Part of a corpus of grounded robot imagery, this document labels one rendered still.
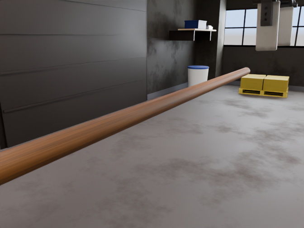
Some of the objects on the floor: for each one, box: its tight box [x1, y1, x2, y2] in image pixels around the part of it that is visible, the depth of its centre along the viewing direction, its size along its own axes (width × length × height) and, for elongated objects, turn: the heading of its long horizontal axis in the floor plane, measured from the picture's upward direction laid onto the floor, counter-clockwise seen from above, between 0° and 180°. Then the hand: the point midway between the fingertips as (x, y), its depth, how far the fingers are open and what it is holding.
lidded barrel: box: [187, 66, 209, 87], centre depth 644 cm, size 52×52×64 cm
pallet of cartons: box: [238, 74, 290, 98], centre depth 644 cm, size 113×84×39 cm
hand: (275, 41), depth 46 cm, fingers open, 13 cm apart
